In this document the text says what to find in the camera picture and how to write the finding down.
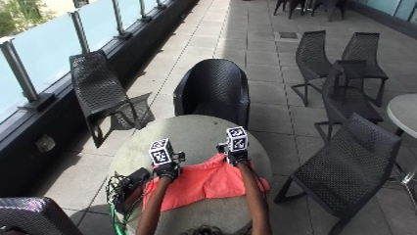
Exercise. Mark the person's left hand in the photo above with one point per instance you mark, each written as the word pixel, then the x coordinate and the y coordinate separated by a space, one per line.
pixel 167 169

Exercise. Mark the right glove marker cube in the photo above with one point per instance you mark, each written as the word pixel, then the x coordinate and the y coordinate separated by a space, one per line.
pixel 238 138

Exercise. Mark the glove marker cube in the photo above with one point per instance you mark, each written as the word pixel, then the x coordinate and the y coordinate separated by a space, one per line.
pixel 161 151
pixel 238 138

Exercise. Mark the black electronics box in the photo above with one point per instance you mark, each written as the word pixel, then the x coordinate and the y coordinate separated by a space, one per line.
pixel 133 187

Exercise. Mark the black perforated bench chair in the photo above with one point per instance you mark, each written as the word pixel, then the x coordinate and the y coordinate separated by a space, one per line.
pixel 101 88

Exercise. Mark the round white table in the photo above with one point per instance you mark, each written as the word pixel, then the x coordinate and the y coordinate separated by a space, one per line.
pixel 406 112

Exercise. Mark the left glove marker cube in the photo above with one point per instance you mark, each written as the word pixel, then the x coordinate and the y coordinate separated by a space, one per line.
pixel 161 151

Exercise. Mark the person's right hand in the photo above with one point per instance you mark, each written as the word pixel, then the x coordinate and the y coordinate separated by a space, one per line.
pixel 237 156

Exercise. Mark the floor drain cover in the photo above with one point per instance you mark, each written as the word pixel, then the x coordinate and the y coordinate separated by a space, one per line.
pixel 289 35

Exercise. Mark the black wicker tub armchair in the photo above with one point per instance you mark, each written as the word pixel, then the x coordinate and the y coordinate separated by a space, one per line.
pixel 214 88

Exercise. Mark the round grey table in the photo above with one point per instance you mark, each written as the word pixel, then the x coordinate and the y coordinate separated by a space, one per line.
pixel 191 137

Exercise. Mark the black chairs group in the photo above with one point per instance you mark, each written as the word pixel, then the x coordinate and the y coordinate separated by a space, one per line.
pixel 311 6

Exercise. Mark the glass balustrade railing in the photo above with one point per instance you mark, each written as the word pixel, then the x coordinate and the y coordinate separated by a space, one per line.
pixel 53 49

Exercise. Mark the dark wicker chair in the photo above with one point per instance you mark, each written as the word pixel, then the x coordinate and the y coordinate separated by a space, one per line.
pixel 33 217

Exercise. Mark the coral pink cloth garment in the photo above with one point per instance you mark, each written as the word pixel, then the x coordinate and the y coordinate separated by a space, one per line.
pixel 205 182

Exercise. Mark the black perforated patio chair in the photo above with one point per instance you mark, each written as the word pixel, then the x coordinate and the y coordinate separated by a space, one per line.
pixel 366 55
pixel 313 62
pixel 347 98
pixel 347 169

